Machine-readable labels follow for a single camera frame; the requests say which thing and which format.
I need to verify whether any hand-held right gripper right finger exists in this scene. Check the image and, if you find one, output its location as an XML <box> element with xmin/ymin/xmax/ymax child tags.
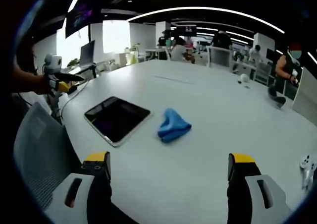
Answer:
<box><xmin>226</xmin><ymin>153</ymin><xmax>293</xmax><ymax>224</ymax></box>

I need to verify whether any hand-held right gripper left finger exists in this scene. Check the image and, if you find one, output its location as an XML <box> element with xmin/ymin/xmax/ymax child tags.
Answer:
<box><xmin>44</xmin><ymin>151</ymin><xmax>117</xmax><ymax>224</ymax></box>

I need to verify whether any black tablet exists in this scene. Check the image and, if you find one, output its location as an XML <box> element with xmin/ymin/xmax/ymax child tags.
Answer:
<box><xmin>84</xmin><ymin>96</ymin><xmax>152</xmax><ymax>148</ymax></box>

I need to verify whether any blue cleaning cloth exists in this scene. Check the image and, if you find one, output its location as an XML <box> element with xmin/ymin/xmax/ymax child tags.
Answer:
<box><xmin>157</xmin><ymin>108</ymin><xmax>192</xmax><ymax>143</ymax></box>

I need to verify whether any computer monitor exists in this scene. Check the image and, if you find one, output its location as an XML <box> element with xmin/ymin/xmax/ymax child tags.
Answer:
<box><xmin>78</xmin><ymin>40</ymin><xmax>96</xmax><ymax>66</ymax></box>

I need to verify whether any hanging dark screen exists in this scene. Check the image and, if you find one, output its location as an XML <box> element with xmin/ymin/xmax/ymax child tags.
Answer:
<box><xmin>64</xmin><ymin>8</ymin><xmax>94</xmax><ymax>39</ymax></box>

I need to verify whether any white game controller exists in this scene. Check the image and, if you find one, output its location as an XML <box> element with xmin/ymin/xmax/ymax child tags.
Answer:
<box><xmin>299</xmin><ymin>153</ymin><xmax>317</xmax><ymax>190</ymax></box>

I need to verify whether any grey mesh office chair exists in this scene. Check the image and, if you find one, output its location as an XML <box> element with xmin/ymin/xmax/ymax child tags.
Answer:
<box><xmin>13</xmin><ymin>102</ymin><xmax>82</xmax><ymax>211</ymax></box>

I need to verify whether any dark shoe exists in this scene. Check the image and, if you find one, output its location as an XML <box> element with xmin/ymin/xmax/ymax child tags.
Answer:
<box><xmin>267</xmin><ymin>86</ymin><xmax>287</xmax><ymax>108</ymax></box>

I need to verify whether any white partition panel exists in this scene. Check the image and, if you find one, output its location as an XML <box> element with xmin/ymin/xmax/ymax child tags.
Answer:
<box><xmin>291</xmin><ymin>66</ymin><xmax>317</xmax><ymax>127</ymax></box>

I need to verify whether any white round device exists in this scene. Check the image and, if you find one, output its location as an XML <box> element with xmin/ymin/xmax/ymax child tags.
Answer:
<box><xmin>237</xmin><ymin>73</ymin><xmax>251</xmax><ymax>88</ymax></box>

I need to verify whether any hanging display screen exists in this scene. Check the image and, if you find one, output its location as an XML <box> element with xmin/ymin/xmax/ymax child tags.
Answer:
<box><xmin>176</xmin><ymin>24</ymin><xmax>198</xmax><ymax>36</ymax></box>

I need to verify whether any grey cable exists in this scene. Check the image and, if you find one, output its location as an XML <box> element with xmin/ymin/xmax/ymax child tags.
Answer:
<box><xmin>60</xmin><ymin>81</ymin><xmax>90</xmax><ymax>119</ymax></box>

